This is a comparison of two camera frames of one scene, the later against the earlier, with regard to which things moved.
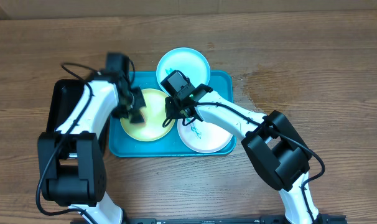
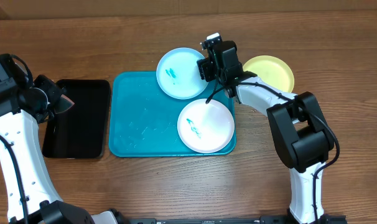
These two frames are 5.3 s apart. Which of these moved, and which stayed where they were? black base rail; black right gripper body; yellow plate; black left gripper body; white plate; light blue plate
Moved: black left gripper body; yellow plate; black right gripper body
Stayed: light blue plate; black base rail; white plate
